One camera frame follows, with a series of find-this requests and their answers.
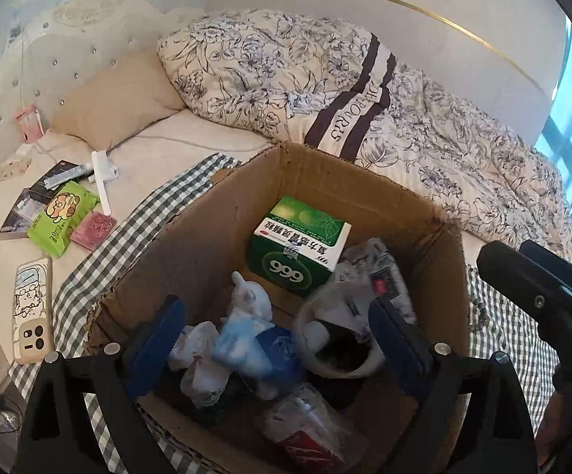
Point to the dark book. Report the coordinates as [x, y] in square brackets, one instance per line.
[20, 217]

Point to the green snack packet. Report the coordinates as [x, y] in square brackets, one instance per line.
[53, 227]

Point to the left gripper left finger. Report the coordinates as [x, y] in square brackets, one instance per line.
[57, 434]

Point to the cardboard box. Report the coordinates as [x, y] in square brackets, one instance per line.
[195, 254]

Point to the pink card packet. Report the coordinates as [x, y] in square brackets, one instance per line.
[93, 230]

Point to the beige pillow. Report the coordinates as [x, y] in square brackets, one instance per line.
[119, 102]

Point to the white plug-in night light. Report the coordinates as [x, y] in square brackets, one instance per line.
[316, 336]

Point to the floss pick jar blue label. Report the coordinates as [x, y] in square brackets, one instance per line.
[312, 433]

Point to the white tufted headboard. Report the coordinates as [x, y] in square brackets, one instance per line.
[46, 59]

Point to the white stick tool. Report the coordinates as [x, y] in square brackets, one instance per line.
[103, 171]

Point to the pink phone charm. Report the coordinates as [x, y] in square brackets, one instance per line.
[29, 124]

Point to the floral tissue pack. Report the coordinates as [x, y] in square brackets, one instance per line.
[363, 273]

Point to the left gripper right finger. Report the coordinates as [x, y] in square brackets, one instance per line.
[471, 416]

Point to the phone in cartoon case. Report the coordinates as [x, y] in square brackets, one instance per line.
[31, 323]

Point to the floral quilt with stripes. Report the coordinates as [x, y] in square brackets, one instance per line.
[334, 86]

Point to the green 999 medicine box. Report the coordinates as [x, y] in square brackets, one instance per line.
[296, 246]

